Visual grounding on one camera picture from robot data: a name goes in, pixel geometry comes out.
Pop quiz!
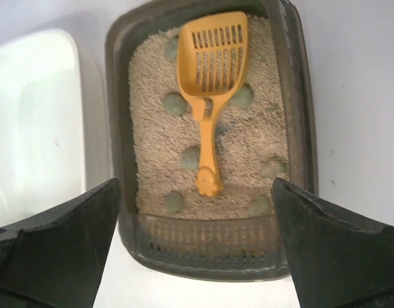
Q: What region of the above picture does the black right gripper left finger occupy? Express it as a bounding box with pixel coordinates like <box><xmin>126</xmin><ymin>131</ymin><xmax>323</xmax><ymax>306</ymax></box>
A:
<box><xmin>0</xmin><ymin>178</ymin><xmax>121</xmax><ymax>307</ymax></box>

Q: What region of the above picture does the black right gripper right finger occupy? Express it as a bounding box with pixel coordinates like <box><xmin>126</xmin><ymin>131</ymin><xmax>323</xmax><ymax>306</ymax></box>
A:
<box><xmin>271</xmin><ymin>178</ymin><xmax>394</xmax><ymax>307</ymax></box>

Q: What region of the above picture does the dark translucent litter box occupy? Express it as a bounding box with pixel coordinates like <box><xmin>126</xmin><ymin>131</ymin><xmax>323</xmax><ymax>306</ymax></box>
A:
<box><xmin>105</xmin><ymin>1</ymin><xmax>318</xmax><ymax>282</ymax></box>

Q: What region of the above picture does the yellow plastic litter scoop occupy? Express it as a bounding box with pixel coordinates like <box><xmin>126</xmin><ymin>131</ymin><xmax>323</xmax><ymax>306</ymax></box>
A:
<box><xmin>176</xmin><ymin>11</ymin><xmax>250</xmax><ymax>197</ymax></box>

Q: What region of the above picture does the white plastic waste bin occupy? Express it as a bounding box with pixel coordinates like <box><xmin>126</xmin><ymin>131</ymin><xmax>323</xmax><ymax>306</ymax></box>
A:
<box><xmin>0</xmin><ymin>30</ymin><xmax>86</xmax><ymax>228</ymax></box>

